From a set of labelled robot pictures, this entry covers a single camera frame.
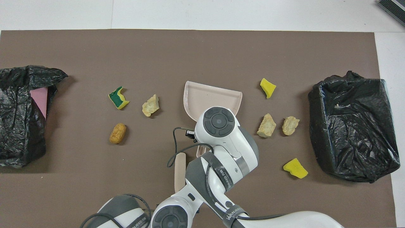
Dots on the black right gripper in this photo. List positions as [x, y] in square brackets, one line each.
[190, 133]

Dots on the beige brush with black bristles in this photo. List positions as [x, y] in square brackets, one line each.
[180, 171]

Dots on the beige plastic dustpan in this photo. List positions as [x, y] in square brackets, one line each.
[208, 96]

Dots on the beige foam chunk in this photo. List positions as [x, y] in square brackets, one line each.
[290, 125]
[150, 107]
[266, 126]

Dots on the orange-brown sponge lump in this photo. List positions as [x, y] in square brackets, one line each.
[117, 133]

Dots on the green and yellow sponge piece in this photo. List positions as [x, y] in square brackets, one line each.
[118, 99]

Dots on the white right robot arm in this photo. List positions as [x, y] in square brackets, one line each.
[218, 122]

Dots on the pink bin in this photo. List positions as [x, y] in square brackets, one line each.
[39, 101]

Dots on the crumpled black trash bag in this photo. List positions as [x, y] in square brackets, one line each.
[19, 139]
[354, 133]

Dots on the brown table mat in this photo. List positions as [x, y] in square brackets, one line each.
[95, 57]

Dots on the dark ridged block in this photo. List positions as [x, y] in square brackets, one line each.
[395, 8]

